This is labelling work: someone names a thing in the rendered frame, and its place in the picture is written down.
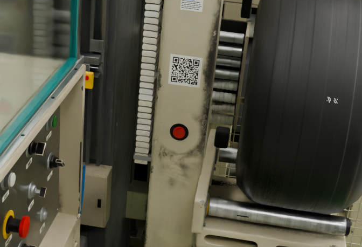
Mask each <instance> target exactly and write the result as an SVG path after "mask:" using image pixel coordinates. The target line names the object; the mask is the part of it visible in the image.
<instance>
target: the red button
mask: <svg viewBox="0 0 362 247"><path fill-rule="evenodd" d="M173 135H174V136H175V137H176V138H183V137H184V135H185V129H184V128H183V127H181V126H177V127H175V128H174V130H173Z"/></svg>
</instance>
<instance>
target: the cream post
mask: <svg viewBox="0 0 362 247"><path fill-rule="evenodd" d="M223 2H224V0H203V10H202V12H198V11H190V10H181V9H180V3H181V0H164V4H163V18H162V31H161V44H160V52H159V65H158V80H157V92H156V105H155V118H154V131H153V139H152V152H151V169H150V179H149V192H148V205H147V219H146V226H145V239H144V247H194V245H195V240H196V233H192V232H191V222H192V213H193V203H194V197H195V194H196V190H197V185H198V180H199V177H200V175H201V172H202V168H203V163H204V158H205V154H206V145H207V136H208V127H209V121H210V112H211V103H212V94H213V85H214V76H215V67H216V62H217V53H218V44H219V35H220V26H221V17H222V8H223ZM171 54H178V55H182V56H191V57H199V58H203V62H202V67H201V77H200V87H199V88H197V87H189V86H181V85H173V84H168V80H169V67H170V55H171ZM177 126H181V127H183V128H184V129H185V135H184V137H183V138H176V137H175V136H174V135H173V130H174V128H175V127H177Z"/></svg>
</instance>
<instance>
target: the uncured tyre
mask: <svg viewBox="0 0 362 247"><path fill-rule="evenodd" d="M326 93H327V94H335V95H340V101H339V107H334V106H327V105H324V103H325V96H326ZM235 167H236V185H237V186H238V187H239V188H240V189H241V191H242V192H243V193H244V194H245V195H246V197H247V198H248V199H249V200H251V201H253V202H255V203H258V204H260V205H267V206H272V207H279V208H286V209H293V210H300V211H307V212H314V213H319V214H335V213H339V212H341V211H343V210H344V209H346V208H347V207H349V206H350V205H351V204H353V203H354V202H356V201H357V200H359V198H360V197H361V195H362V0H260V1H259V4H258V6H257V12H256V19H255V26H254V34H253V42H252V49H251V54H250V61H249V69H248V77H247V84H246V92H245V99H244V104H243V112H242V119H241V127H240V135H239V143H238V151H237V155H236V163H235Z"/></svg>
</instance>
